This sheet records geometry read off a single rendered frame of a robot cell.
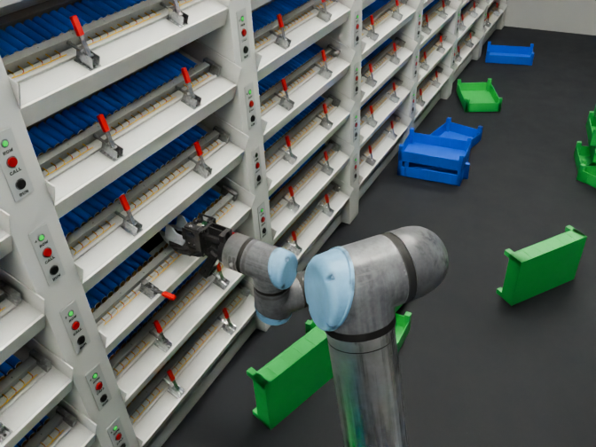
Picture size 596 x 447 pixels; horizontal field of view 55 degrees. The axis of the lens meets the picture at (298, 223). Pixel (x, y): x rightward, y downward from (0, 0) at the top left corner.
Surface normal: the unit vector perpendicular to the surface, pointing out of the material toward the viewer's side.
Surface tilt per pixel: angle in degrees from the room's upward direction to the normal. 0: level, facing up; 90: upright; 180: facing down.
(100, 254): 23
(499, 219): 0
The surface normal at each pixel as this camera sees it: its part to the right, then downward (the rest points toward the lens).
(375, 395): 0.15, 0.32
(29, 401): 0.29, -0.65
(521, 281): 0.43, 0.51
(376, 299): 0.38, 0.27
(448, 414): -0.04, -0.81
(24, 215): 0.88, 0.25
